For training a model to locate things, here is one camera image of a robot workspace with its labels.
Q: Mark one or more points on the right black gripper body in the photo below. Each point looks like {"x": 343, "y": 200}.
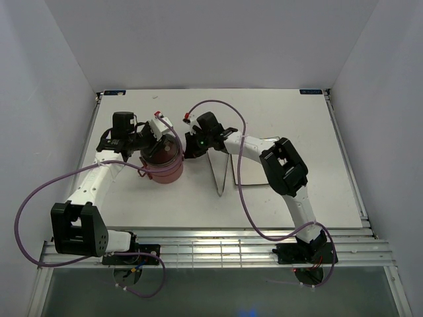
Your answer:
{"x": 205, "y": 139}

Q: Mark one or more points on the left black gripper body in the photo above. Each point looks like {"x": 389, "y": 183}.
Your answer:
{"x": 146, "y": 141}

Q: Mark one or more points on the grey transparent top lid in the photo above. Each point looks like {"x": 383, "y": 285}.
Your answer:
{"x": 163, "y": 154}

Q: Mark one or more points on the pink lunch bowl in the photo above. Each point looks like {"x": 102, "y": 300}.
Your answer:
{"x": 170, "y": 166}
{"x": 166, "y": 177}

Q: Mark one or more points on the metal tongs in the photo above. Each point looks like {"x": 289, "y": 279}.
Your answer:
{"x": 218, "y": 163}

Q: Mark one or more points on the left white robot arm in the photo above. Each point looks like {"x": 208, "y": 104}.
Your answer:
{"x": 77, "y": 224}

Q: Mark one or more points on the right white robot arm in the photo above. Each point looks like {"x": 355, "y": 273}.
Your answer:
{"x": 286, "y": 173}

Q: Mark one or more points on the white square plate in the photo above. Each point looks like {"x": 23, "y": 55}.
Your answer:
{"x": 252, "y": 173}

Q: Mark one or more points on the left blue corner label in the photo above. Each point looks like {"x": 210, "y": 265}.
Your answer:
{"x": 114, "y": 92}

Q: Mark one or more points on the blue corner label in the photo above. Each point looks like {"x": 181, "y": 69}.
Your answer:
{"x": 310, "y": 91}
{"x": 114, "y": 92}

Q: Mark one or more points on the right blue corner label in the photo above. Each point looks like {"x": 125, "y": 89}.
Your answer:
{"x": 310, "y": 91}

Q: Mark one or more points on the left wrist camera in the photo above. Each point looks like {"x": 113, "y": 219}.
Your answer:
{"x": 160, "y": 125}

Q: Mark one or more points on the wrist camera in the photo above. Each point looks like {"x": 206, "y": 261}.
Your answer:
{"x": 160, "y": 125}
{"x": 191, "y": 121}

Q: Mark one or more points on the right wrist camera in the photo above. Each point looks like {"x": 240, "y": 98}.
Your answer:
{"x": 191, "y": 121}

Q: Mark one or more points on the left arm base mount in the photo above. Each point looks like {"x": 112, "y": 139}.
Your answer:
{"x": 152, "y": 249}

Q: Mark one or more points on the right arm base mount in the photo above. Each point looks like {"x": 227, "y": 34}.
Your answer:
{"x": 319, "y": 250}

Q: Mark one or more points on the aluminium frame rail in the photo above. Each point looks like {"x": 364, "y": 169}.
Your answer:
{"x": 194, "y": 249}

